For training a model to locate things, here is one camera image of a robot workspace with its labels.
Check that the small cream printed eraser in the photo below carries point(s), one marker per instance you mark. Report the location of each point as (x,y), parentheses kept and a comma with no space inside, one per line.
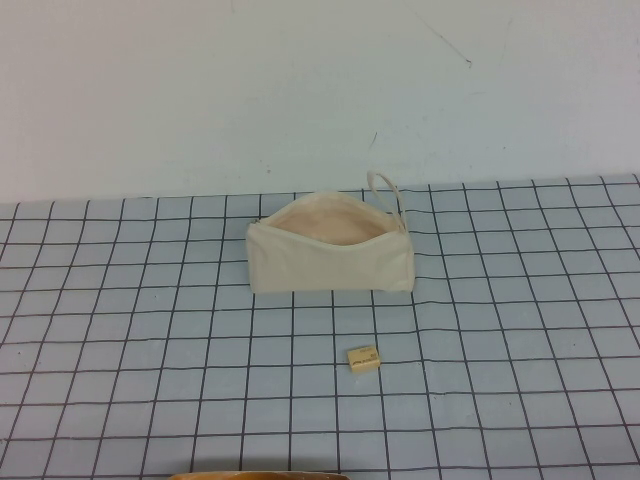
(362,359)

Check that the cream fabric pencil case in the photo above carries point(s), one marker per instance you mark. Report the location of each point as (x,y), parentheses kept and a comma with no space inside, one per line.
(320,270)

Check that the blue grid tablecloth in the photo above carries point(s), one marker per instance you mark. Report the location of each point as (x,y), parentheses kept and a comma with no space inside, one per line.
(100,350)

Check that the tan curved object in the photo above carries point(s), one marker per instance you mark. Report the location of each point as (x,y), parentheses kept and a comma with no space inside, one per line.
(250,476)

